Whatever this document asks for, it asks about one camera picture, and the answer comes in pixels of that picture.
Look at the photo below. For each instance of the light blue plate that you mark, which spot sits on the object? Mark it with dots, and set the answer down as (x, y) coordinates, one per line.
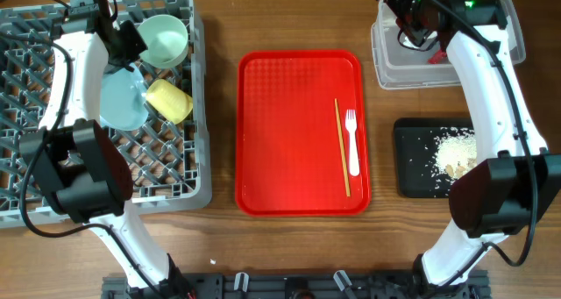
(123, 97)

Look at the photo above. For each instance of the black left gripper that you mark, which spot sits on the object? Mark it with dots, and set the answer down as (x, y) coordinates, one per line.
(138, 46)

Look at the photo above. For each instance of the rice and peanut scraps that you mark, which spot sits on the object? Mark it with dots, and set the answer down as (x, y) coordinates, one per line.
(456, 152)

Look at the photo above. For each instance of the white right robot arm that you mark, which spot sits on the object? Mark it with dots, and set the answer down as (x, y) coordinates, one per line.
(516, 177)

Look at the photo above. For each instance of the black plastic tray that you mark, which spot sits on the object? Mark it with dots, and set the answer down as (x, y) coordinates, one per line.
(414, 147)

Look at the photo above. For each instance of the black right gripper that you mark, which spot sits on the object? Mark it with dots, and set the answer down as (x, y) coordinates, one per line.
(394, 1)

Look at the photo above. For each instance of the wooden chopstick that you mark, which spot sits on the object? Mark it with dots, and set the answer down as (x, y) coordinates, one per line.
(342, 151)

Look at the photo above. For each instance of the yellow plastic cup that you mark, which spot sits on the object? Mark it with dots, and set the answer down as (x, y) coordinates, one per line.
(171, 102)

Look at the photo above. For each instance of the red plastic tray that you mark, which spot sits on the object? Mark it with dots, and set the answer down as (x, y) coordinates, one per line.
(288, 161)

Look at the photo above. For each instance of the red snack wrapper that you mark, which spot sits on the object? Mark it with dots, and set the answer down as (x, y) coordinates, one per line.
(437, 57)

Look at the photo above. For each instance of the white plastic fork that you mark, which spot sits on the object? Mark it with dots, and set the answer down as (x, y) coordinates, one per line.
(351, 126)

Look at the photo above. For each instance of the clear plastic bin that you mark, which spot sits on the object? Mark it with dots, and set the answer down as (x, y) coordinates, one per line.
(399, 67)

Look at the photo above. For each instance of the grey dishwasher rack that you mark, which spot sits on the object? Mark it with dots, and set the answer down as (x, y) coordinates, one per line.
(170, 164)

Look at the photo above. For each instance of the green plastic bowl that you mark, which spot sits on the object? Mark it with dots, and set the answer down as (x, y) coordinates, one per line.
(166, 38)

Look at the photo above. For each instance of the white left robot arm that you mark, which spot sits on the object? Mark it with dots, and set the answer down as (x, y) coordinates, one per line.
(71, 158)

